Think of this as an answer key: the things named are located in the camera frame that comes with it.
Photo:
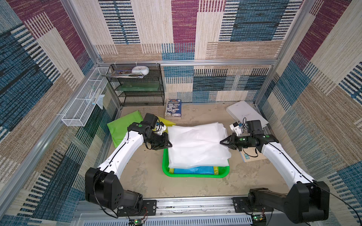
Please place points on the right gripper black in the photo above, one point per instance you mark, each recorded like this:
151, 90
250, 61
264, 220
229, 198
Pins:
233, 141

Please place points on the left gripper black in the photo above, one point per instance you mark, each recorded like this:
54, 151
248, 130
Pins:
163, 143

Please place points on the white translucent raincoat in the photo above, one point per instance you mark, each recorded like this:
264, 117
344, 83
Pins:
198, 146

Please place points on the green plastic basket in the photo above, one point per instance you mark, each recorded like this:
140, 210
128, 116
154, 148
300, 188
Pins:
198, 172

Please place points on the blue raincoat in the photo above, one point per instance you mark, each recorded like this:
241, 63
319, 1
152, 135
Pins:
193, 170

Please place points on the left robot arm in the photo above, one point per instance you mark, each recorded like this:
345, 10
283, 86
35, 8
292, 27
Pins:
102, 184

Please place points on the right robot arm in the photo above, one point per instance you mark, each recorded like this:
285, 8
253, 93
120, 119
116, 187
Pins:
307, 200

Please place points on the small yellow folded raincoat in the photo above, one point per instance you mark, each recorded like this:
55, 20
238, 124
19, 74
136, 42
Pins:
166, 122

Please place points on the lime green folded raincoat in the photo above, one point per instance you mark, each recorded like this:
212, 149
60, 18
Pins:
118, 128

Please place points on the tan notebook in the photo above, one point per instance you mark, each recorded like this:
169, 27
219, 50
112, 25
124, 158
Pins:
251, 154

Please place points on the white book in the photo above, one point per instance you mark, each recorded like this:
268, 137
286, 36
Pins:
243, 109

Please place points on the blue treehouse book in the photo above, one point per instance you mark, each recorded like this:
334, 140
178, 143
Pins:
173, 108

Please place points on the white bowl on rack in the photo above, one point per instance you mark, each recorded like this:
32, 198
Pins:
140, 70

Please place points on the magazine on rack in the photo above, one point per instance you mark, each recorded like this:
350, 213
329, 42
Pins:
123, 74

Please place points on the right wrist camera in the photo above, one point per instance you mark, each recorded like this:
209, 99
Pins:
238, 128

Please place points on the black wire shelf rack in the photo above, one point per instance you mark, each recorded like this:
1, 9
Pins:
146, 91

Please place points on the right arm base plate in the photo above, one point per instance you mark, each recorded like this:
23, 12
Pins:
242, 205

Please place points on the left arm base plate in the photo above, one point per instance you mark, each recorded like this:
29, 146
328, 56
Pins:
148, 207

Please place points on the white wire wall basket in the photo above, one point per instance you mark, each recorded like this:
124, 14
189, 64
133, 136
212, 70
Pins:
87, 99

